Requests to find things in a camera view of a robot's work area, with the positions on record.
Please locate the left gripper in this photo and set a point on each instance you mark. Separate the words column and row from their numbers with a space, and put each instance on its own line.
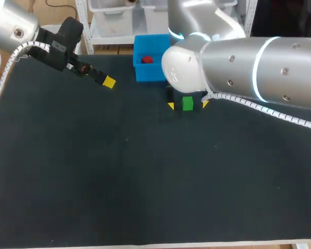
column 59, row 44

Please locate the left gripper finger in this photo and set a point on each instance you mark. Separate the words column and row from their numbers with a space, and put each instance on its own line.
column 170, row 97

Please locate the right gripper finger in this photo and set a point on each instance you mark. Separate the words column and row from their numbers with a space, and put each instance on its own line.
column 205, row 103

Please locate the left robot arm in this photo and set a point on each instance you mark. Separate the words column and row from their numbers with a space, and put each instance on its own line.
column 7, row 23

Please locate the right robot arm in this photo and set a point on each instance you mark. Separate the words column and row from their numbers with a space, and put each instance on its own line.
column 248, row 64

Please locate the green cube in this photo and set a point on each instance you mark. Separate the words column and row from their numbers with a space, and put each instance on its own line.
column 187, row 103

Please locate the blue plastic box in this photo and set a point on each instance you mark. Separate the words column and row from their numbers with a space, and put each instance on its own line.
column 147, row 72

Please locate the red cube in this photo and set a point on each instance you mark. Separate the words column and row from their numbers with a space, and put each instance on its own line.
column 146, row 60

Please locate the white metal shelf rack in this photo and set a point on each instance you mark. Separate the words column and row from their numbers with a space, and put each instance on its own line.
column 85, row 26

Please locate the translucent plastic storage bin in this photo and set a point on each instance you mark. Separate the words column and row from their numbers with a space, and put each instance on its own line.
column 155, row 15
column 111, row 18

